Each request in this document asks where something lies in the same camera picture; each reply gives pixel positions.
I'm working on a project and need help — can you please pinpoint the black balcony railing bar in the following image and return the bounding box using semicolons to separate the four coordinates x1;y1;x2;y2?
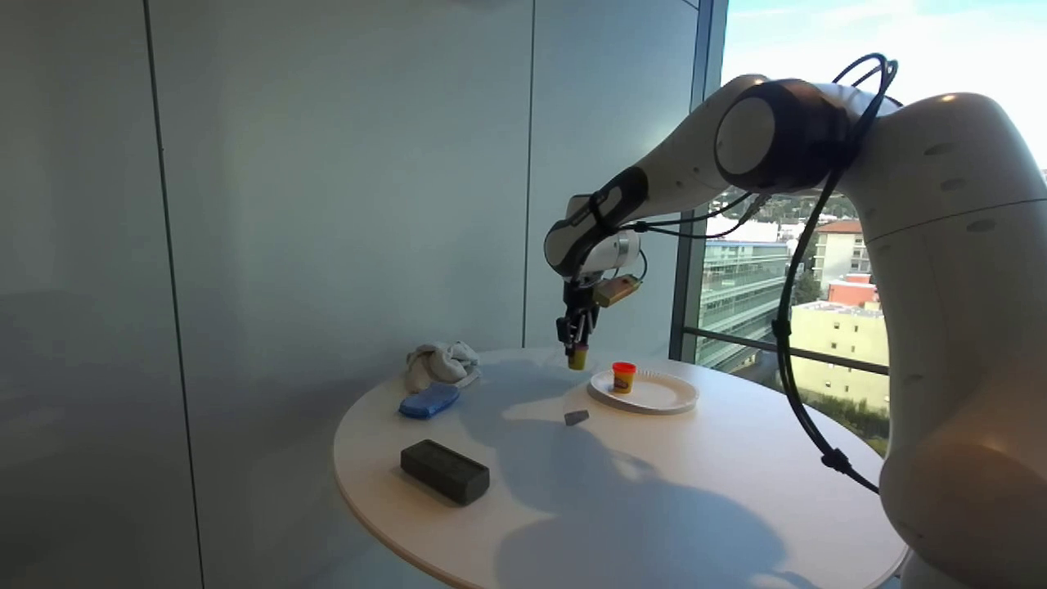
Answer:
680;323;892;382

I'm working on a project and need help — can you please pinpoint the yellow building outside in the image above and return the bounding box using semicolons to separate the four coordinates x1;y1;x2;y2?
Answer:
789;297;892;415

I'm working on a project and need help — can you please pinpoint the white paper plate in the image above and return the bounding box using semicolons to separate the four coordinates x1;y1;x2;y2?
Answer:
587;365;704;415

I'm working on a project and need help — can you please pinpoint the thin black camera cable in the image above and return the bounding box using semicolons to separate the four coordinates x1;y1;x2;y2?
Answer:
626;186;769;244

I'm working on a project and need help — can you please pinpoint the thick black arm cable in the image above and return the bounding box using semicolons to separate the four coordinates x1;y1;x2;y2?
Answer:
769;49;904;496

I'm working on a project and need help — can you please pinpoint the black rectangular block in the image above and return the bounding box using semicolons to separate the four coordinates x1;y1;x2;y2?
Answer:
397;434;493;510

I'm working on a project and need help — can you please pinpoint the crumpled white cloth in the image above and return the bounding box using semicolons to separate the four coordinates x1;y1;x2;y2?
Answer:
399;336;486;395

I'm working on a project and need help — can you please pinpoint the grey building outside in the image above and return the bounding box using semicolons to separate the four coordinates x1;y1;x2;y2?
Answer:
697;239;795;376

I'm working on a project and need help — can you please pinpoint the blue rectangular sponge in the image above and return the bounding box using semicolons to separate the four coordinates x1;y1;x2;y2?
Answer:
397;381;466;422

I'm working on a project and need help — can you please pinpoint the yellow-green wrist camera box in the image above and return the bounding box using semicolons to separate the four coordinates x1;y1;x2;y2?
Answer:
593;270;649;311

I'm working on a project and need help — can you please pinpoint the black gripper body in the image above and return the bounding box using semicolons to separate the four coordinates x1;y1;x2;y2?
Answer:
559;275;606;326

